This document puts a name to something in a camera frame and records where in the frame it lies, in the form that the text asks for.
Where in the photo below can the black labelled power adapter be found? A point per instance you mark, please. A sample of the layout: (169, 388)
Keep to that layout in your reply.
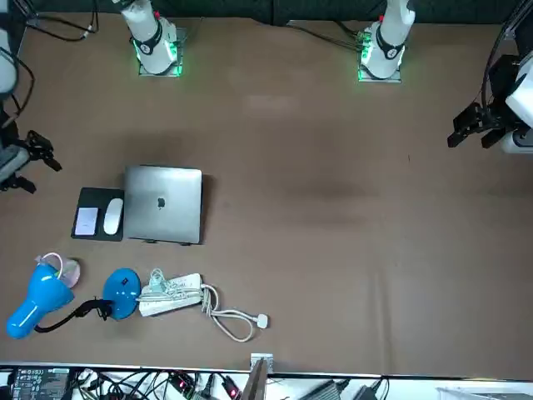
(37, 383)

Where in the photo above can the silver grey laptop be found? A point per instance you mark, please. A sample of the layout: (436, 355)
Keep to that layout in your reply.
(166, 200)

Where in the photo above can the blue desk lamp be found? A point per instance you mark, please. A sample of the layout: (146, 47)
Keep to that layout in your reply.
(41, 291)

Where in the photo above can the translucent pink pen cup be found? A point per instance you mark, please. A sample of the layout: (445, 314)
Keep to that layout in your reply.
(71, 273)

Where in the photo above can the white computer mouse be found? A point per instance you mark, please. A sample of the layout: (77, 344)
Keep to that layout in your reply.
(113, 216)

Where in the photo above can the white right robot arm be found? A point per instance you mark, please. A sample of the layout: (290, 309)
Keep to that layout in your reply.
(145, 25)

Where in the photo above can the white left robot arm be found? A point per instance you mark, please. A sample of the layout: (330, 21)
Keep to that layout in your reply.
(391, 29)

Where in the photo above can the black mouse pad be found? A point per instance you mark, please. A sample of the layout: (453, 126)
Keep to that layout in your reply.
(89, 198)

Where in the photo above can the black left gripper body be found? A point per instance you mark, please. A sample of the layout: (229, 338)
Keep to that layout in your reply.
(497, 118)

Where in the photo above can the aluminium table edge rail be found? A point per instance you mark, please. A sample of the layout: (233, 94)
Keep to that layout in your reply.
(516, 21)

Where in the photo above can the aluminium profile post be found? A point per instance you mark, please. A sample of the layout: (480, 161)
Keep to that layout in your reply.
(258, 375)

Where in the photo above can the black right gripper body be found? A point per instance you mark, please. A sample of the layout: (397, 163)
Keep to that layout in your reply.
(10, 133)

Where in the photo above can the purple phone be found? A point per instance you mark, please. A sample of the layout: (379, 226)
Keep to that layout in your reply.
(86, 221)

